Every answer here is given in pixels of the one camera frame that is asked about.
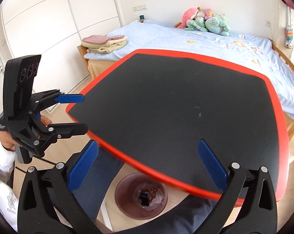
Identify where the black cloth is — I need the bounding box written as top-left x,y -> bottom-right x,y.
139,192 -> 150,207

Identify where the red carton box long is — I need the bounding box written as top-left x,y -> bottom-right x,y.
141,188 -> 158,203

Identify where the white sleeve left forearm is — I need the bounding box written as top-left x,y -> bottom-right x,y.
0,141 -> 19,231

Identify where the purple trash bin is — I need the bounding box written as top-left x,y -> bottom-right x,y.
114,172 -> 168,220

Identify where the person left hand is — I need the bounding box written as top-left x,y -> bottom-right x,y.
0,115 -> 52,151

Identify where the person left leg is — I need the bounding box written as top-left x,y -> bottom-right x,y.
73,147 -> 124,221

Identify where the folded towels stack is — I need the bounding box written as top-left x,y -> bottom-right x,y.
81,35 -> 128,54

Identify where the white wardrobe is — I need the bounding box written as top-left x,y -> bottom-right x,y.
1,0 -> 120,92

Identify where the red black table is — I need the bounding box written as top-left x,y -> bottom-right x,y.
66,49 -> 289,200

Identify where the small blue clock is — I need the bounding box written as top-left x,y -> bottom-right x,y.
139,15 -> 145,23

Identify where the pink plush toy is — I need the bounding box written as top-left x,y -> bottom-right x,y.
174,7 -> 206,28

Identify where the bed with blue sheet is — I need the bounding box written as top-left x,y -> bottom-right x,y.
77,20 -> 294,139

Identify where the green plush toy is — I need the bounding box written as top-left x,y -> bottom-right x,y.
186,16 -> 229,36

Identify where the rainbow hanging toy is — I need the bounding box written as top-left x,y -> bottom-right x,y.
284,25 -> 293,49

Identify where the black camera box left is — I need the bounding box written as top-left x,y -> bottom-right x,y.
3,54 -> 41,119

